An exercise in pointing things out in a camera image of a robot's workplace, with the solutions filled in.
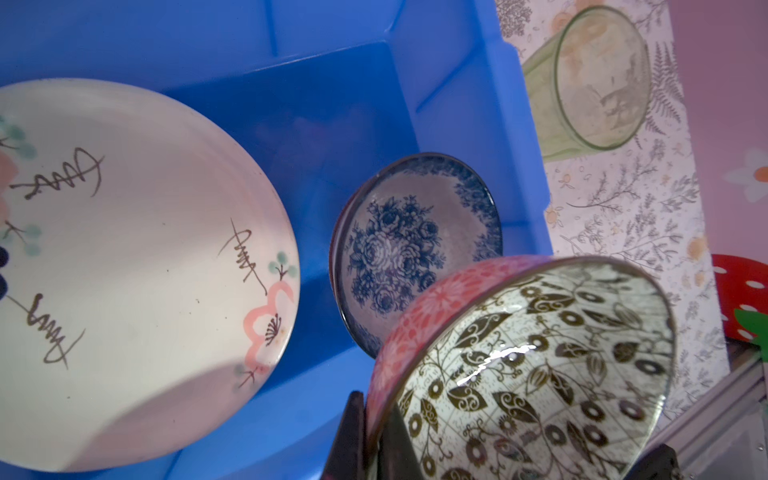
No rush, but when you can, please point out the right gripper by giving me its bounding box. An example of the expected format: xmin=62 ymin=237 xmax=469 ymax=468
xmin=624 ymin=444 xmax=683 ymax=480

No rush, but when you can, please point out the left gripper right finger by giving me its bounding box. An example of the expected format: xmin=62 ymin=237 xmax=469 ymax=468
xmin=374 ymin=407 xmax=423 ymax=480

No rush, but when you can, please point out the clear purple glass bowl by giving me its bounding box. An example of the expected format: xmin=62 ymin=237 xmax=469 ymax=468
xmin=328 ymin=197 xmax=357 ymax=342

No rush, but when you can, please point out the red bowl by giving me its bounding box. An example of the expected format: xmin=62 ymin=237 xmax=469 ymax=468
xmin=365 ymin=254 xmax=678 ymax=480

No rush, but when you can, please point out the cream blossom pattern plate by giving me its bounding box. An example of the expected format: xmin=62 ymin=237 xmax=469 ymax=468
xmin=1 ymin=79 xmax=300 ymax=472

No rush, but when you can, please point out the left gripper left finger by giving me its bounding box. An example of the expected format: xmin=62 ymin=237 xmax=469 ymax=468
xmin=320 ymin=391 xmax=365 ymax=480

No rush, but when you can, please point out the green glass cup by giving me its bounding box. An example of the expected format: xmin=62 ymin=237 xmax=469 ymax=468
xmin=523 ymin=5 xmax=651 ymax=162

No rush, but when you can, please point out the blue white porcelain bowl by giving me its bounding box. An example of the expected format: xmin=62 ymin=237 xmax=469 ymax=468
xmin=341 ymin=153 xmax=503 ymax=357

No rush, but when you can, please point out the blue plastic bin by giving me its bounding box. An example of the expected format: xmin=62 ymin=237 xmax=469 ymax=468
xmin=1 ymin=1 xmax=551 ymax=479

